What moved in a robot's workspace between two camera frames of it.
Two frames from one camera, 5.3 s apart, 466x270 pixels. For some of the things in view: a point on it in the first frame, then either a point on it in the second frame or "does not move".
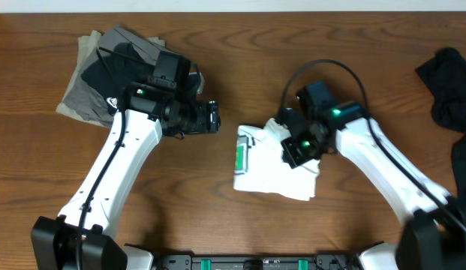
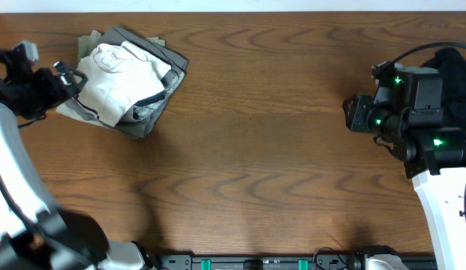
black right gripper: [293, 155] → [356, 117]
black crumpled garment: [449, 73] does not move
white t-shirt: [260, 166] → [119, 76]
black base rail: [320, 261] does not move
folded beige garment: [88, 43] does not move
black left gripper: [208, 122] → [56, 97]
